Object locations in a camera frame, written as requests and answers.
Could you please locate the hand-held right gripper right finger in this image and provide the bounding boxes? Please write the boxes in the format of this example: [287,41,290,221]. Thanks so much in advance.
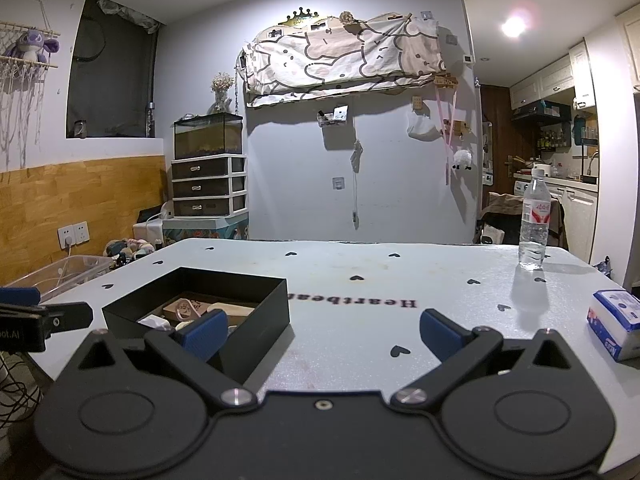
[390,309,586,408]

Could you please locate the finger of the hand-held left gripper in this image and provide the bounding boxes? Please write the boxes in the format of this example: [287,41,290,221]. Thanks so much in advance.
[43,301,95,336]
[0,287,42,307]

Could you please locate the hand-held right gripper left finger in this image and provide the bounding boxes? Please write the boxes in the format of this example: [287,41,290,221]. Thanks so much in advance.
[65,309,260,413]

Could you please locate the oval wooden box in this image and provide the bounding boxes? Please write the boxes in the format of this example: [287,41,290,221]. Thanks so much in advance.
[207,302,256,319]

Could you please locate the white charger plug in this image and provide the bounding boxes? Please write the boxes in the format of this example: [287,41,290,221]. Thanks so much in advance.
[137,313,174,332]

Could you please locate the black rectangular box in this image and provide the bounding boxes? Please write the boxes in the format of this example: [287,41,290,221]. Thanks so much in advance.
[101,266,291,386]

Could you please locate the clear plastic bin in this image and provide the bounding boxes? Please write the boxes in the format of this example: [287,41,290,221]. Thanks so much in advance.
[2,254,114,297]

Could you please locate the pile of plush toys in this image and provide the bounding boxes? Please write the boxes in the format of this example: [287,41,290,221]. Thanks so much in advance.
[102,237,157,261]

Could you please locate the white appliance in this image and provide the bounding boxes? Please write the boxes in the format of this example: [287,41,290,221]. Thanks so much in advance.
[132,204,167,247]

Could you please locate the chair with brown jacket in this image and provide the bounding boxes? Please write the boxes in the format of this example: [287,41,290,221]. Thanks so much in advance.
[479,192,567,249]

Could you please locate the white drawer unit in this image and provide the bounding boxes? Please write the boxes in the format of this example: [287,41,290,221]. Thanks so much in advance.
[170,155,249,219]

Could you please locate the clear water bottle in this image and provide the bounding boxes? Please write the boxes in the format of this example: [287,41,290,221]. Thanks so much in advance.
[518,168,553,271]

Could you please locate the blue white tissue pack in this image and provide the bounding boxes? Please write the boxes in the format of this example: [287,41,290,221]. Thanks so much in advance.
[586,289,640,363]

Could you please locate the white macrame hanging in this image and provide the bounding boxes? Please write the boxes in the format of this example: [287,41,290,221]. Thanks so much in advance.
[0,20,61,172]

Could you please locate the glass fish tank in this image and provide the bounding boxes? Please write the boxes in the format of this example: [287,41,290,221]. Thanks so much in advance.
[173,112,245,161]

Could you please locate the pink ribbon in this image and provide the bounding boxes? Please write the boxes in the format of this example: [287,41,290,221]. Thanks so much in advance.
[436,85,460,187]

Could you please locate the white hanging pouch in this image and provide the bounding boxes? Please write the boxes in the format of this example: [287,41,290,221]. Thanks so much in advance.
[405,109,439,139]

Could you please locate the dried flower bouquet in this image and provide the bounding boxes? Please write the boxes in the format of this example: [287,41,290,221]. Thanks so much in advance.
[209,72,235,114]

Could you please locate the dark window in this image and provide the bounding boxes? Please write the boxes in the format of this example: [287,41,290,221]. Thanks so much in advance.
[66,0,161,139]

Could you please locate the purple plush toy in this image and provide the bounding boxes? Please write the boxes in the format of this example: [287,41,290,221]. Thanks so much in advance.
[4,28,60,64]

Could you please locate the printed blanket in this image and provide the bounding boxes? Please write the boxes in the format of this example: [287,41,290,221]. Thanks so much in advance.
[242,9,446,109]

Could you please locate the round ceiling light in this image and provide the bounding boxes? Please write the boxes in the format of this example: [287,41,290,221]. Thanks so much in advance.
[502,14,530,40]

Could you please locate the gold crown decoration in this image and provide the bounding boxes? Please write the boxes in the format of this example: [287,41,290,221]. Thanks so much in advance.
[281,7,326,26]

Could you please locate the black floor cables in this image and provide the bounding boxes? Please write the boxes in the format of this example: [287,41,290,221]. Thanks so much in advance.
[0,349,47,428]

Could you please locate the white wall socket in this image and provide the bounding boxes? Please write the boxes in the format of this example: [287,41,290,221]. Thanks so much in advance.
[57,221,91,250]

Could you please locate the hanging grey cord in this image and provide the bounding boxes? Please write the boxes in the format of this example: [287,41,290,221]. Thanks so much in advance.
[350,141,364,226]

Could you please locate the clear wall holder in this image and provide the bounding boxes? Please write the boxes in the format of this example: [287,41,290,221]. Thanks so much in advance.
[317,104,349,127]

